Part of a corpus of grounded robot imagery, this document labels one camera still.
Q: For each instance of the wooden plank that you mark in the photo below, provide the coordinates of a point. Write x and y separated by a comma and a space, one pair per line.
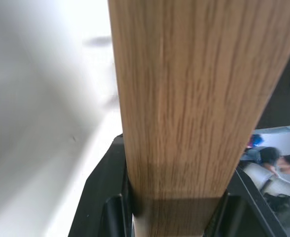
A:
179, 98

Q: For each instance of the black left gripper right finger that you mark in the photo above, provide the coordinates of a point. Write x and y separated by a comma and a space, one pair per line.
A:
243, 212

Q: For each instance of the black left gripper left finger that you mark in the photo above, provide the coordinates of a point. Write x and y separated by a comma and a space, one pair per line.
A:
103, 187

